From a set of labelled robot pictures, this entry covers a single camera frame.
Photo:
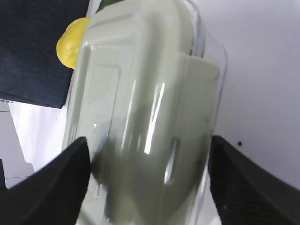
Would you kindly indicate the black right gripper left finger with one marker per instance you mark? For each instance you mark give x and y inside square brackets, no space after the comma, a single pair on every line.
[54,194]

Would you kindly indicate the yellow lemon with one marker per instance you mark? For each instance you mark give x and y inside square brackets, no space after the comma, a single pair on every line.
[67,47]

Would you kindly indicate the navy blue lunch bag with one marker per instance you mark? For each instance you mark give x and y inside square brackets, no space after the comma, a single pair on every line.
[30,71]

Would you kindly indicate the glass container green lid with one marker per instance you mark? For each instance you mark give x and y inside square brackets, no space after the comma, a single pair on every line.
[145,95]

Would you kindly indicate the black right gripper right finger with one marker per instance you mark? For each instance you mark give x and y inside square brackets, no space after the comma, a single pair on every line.
[246,194]

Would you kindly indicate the green cucumber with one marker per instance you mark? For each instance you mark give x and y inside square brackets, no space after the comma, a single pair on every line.
[105,3]

